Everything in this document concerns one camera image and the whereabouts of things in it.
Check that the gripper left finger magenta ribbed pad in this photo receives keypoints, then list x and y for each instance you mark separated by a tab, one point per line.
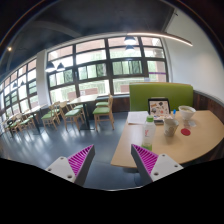
75	167

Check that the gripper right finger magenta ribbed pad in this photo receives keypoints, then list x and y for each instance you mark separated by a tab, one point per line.
151	166

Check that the clear bottle with green cap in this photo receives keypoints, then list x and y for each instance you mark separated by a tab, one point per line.
149	129

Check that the white paper cup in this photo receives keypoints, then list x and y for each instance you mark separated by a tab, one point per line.
170	127

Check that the red round coaster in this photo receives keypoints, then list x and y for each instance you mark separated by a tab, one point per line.
185	131

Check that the white paper sheets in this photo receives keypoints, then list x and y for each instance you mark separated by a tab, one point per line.
137	117

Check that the wooden chair green seat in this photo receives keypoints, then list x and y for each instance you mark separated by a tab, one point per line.
104	111
26	122
70	116
50	118
106	103

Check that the white bowl on stand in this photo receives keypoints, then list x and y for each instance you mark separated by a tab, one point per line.
186	112

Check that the light wooden side table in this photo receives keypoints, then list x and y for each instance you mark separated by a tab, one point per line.
34	111

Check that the light wooden dining table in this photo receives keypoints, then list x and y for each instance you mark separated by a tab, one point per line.
84	100

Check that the green upholstered bench backrest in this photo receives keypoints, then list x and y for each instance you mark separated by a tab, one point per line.
177	94

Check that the black pendant lamp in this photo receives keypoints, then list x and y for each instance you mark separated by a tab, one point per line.
50	67
129	48
60	67
130	40

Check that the curved linear ceiling light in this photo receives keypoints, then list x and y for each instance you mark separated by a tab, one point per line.
161	35

